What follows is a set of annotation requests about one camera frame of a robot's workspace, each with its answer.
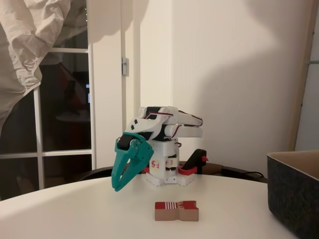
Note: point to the teal gripper black servo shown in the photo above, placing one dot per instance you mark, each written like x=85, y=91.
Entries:
x=138, y=151

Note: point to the wooden block with red top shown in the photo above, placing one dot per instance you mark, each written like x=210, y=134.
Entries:
x=174, y=214

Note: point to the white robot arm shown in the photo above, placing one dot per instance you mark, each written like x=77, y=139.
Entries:
x=184, y=132

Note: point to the dark grey felt bin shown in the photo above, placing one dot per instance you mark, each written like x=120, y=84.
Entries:
x=291, y=189

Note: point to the black and red table clamp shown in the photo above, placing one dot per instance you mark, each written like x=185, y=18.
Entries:
x=146, y=170
x=195, y=159

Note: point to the yellow note marked F5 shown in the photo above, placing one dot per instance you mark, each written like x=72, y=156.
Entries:
x=155, y=165

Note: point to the dark wooden chair backrest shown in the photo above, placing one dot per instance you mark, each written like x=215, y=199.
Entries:
x=214, y=168
x=99, y=171

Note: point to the yellow note marked F3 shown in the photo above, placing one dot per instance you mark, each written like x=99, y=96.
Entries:
x=170, y=163

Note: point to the white glazed door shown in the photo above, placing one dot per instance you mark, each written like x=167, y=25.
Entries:
x=92, y=99

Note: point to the metal door hinge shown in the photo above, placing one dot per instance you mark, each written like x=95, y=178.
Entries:
x=125, y=66

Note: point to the beige crumpled curtain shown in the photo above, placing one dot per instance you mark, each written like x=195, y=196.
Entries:
x=20, y=49

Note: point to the wooden framed grey panel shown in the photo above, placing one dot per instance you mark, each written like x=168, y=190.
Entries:
x=300, y=99

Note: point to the grey metal crossbar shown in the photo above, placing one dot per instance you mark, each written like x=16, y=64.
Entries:
x=314, y=61

